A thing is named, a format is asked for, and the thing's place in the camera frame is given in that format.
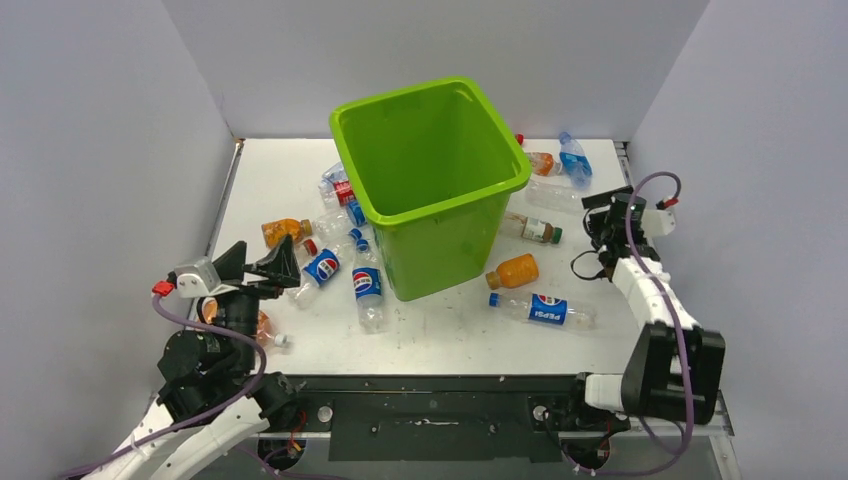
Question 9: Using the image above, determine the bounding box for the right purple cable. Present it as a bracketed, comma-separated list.
[623, 171, 697, 458]

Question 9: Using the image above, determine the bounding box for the small orange juice bottle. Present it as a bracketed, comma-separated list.
[485, 253, 539, 290]

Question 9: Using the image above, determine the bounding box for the green plastic bin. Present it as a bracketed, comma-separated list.
[329, 77, 531, 301]

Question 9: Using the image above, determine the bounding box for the Pepsi bottle upright centre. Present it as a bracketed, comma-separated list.
[352, 238, 386, 334]

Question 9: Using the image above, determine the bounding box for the orange label bottle back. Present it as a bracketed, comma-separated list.
[525, 152, 564, 177]

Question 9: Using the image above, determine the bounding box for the Pepsi bottle right side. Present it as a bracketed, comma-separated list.
[487, 291, 597, 332]

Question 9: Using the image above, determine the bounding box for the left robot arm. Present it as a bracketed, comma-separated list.
[65, 235, 300, 479]

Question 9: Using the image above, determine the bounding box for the crushed orange bottle front left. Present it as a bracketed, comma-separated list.
[196, 298, 291, 350]

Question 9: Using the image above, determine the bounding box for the large clear white-cap bottle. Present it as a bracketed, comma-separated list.
[525, 180, 585, 215]

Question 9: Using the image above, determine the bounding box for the red label bottle left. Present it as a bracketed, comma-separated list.
[318, 162, 356, 209]

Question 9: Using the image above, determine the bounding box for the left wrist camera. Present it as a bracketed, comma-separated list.
[173, 256, 221, 299]

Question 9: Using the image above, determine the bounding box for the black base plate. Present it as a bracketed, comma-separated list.
[248, 374, 631, 470]

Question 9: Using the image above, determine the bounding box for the clear bottle blue label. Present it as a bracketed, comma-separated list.
[311, 200, 367, 242]

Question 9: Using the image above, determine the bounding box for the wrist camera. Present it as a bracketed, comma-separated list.
[641, 207, 677, 239]
[173, 256, 221, 299]

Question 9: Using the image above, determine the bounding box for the brown coffee bottle green cap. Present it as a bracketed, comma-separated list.
[498, 212, 563, 245]

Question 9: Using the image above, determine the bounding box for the clear bottle red cap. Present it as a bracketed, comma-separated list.
[293, 238, 318, 266]

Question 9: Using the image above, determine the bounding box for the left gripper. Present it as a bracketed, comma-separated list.
[212, 232, 300, 371]

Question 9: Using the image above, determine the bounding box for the blue crushed bottle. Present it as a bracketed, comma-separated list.
[558, 132, 593, 190]

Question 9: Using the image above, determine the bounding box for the Pepsi bottle tilted left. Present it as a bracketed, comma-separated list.
[289, 227, 363, 310]

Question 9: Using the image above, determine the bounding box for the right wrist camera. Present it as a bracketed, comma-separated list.
[641, 207, 677, 239]

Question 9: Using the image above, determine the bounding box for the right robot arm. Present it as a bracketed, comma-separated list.
[565, 187, 726, 428]

